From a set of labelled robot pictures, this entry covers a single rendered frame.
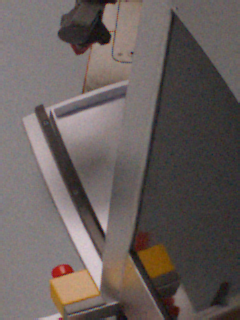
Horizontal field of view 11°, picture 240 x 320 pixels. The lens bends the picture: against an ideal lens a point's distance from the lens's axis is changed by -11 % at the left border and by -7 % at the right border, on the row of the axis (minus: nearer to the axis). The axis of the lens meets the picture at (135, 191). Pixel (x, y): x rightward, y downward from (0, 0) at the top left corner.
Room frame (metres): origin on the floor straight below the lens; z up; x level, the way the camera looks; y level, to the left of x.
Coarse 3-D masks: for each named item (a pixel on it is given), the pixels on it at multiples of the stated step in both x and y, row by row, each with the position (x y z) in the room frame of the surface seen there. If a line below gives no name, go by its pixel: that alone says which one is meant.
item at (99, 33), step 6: (102, 18) 1.23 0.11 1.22; (96, 24) 1.21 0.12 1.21; (102, 24) 1.24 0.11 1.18; (96, 30) 1.22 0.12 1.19; (102, 30) 1.22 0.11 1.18; (90, 36) 1.20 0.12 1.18; (96, 36) 1.20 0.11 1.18; (102, 36) 1.20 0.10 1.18; (108, 36) 1.21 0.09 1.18; (84, 42) 1.18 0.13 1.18; (90, 42) 1.18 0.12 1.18; (96, 42) 1.19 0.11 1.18; (102, 42) 1.20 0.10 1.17; (78, 48) 1.17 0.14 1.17
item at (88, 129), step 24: (96, 96) 1.25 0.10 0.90; (120, 96) 1.27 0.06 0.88; (72, 120) 1.20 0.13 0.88; (96, 120) 1.21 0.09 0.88; (120, 120) 1.22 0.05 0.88; (72, 144) 1.15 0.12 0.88; (96, 144) 1.16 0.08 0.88; (72, 168) 1.09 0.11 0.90; (96, 168) 1.11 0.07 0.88; (96, 192) 1.07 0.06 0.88; (96, 216) 1.01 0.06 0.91
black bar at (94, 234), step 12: (36, 108) 1.21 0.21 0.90; (48, 120) 1.18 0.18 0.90; (48, 132) 1.16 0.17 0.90; (48, 144) 1.14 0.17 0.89; (60, 156) 1.11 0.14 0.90; (60, 168) 1.09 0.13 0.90; (72, 180) 1.07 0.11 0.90; (72, 192) 1.05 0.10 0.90; (84, 204) 1.03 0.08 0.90; (84, 216) 1.01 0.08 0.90; (96, 228) 0.99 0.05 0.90; (96, 240) 0.97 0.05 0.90
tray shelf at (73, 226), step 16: (128, 80) 1.31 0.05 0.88; (80, 96) 1.26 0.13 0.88; (48, 112) 1.22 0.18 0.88; (32, 128) 1.18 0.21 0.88; (32, 144) 1.14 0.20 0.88; (48, 160) 1.11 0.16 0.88; (48, 176) 1.08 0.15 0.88; (48, 192) 1.06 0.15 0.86; (64, 192) 1.06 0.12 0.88; (64, 208) 1.03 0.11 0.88; (64, 224) 1.00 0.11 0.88; (80, 224) 1.00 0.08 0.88; (80, 240) 0.97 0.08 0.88; (80, 256) 0.94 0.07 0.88; (96, 256) 0.95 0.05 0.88; (96, 272) 0.92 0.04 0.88
